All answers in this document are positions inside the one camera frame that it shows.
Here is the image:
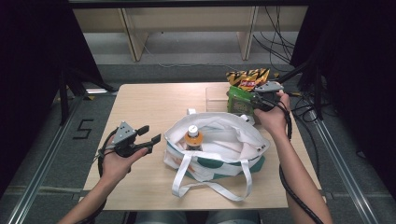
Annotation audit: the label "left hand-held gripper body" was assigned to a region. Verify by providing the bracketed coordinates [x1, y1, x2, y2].
[111, 120, 151, 159]

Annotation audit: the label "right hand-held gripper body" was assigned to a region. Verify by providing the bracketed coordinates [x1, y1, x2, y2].
[251, 80, 285, 113]

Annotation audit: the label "yellow and black chips bag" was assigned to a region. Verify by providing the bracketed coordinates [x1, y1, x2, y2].
[225, 67, 272, 93]

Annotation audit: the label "green snack packet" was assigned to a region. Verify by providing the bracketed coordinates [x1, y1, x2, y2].
[226, 85, 258, 117]

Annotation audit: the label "clear plastic box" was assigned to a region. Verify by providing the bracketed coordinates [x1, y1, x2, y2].
[205, 86, 232, 114]

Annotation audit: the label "white and green tote bag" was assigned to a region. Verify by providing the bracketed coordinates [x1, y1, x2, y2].
[163, 107, 272, 203]

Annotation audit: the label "person's right hand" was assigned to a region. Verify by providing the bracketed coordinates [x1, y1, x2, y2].
[253, 91, 291, 142]

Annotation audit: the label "person's left hand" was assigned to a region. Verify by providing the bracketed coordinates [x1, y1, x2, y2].
[101, 145, 149, 185]

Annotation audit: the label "bottle with orange label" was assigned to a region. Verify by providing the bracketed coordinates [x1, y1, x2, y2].
[183, 124, 204, 152]

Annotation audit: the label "black metal stand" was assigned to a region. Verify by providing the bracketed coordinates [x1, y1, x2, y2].
[276, 59, 325, 121]
[58, 66, 117, 126]

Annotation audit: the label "black curtain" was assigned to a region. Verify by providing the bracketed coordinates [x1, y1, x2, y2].
[290, 0, 396, 202]
[0, 0, 105, 199]

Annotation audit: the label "left hand-held gripper cable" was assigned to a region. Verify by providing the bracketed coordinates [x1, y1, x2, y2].
[92, 127, 120, 178]

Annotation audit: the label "hand-held gripper cable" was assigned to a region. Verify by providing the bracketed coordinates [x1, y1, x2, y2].
[278, 99, 325, 224]
[92, 127, 120, 178]

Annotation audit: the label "black floor cables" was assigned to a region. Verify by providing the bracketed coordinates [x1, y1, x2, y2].
[290, 91, 321, 175]

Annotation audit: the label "black hanging cables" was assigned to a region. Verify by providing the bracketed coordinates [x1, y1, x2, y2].
[252, 6, 297, 73]

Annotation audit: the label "white floor cable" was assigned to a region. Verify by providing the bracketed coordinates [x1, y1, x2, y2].
[143, 43, 241, 71]

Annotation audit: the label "aluminium floor rail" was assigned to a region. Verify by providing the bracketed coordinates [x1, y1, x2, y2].
[311, 118, 380, 224]
[6, 96, 89, 224]

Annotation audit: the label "right hand-held gripper cable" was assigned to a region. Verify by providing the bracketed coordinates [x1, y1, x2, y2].
[278, 99, 325, 224]

